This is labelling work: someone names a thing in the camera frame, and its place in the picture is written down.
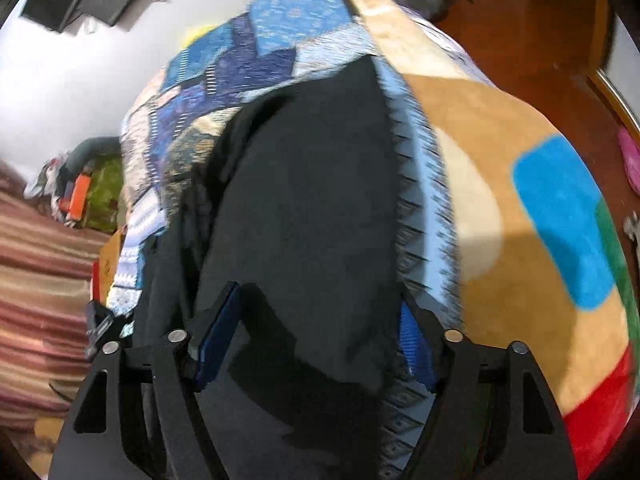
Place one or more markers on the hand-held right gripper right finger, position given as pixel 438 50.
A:
pixel 415 345

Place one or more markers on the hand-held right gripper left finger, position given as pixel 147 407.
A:
pixel 217 335

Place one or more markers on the black zip hoodie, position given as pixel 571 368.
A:
pixel 300 210

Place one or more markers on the yellow wooden box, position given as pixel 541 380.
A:
pixel 107 267

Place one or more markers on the striped brown curtain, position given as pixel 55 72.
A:
pixel 40 270

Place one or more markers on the green patterned bag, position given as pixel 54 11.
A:
pixel 105 195

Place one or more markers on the orange box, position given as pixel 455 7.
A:
pixel 80 196

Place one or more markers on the pile of assorted clutter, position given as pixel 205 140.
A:
pixel 50 185

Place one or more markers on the pink slipper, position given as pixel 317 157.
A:
pixel 631 160

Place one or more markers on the blue patchwork bed sheet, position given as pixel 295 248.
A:
pixel 280 20

